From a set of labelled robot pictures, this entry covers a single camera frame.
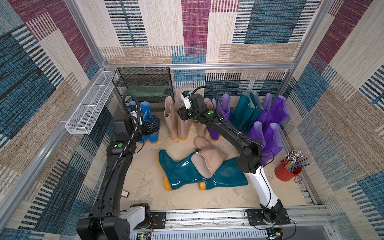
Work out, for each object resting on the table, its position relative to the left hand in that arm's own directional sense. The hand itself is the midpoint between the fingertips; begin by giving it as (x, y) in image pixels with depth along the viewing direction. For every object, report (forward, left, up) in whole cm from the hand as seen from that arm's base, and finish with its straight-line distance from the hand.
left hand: (154, 120), depth 74 cm
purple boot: (+11, -62, -9) cm, 64 cm away
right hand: (+14, -13, -7) cm, 20 cm away
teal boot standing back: (+11, -56, -4) cm, 57 cm away
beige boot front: (+9, -14, -16) cm, 23 cm away
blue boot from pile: (+6, +6, -23) cm, 24 cm away
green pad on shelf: (+27, +10, -3) cm, 29 cm away
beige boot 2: (-14, -27, -14) cm, 33 cm away
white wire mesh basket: (+13, +47, -12) cm, 51 cm away
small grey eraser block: (-26, +17, -28) cm, 42 cm away
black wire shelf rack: (+42, +11, -8) cm, 44 cm away
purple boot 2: (-4, -51, -5) cm, 51 cm away
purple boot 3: (-12, -56, -4) cm, 58 cm away
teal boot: (+13, -48, -8) cm, 51 cm away
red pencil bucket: (-19, -66, -23) cm, 72 cm away
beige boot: (+8, -6, -5) cm, 12 cm away
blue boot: (+10, +7, -4) cm, 13 cm away
